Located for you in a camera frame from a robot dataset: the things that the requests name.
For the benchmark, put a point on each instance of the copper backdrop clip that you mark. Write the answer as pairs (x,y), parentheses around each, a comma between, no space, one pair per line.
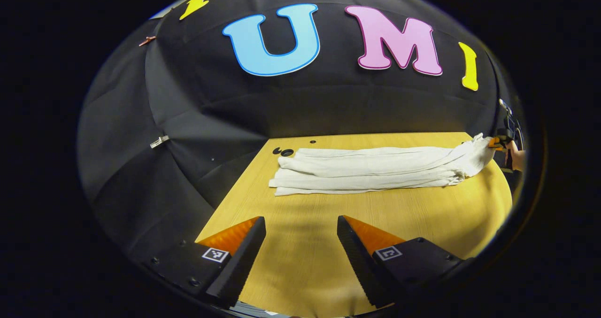
(147,40)

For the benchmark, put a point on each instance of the white jeans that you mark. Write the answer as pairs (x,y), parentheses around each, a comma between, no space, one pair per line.
(366,170)

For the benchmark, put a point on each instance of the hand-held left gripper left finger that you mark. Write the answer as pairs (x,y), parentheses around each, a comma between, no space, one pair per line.
(242,261)

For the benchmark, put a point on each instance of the silver backdrop clip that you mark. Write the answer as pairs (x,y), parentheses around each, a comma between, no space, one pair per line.
(159,142)

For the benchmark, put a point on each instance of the black backdrop cloth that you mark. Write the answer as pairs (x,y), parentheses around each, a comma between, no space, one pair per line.
(188,120)

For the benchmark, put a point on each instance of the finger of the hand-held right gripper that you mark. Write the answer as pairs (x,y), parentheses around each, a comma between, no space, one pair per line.
(496,143)

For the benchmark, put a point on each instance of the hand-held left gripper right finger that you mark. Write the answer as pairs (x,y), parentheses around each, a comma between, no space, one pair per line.
(359,261)

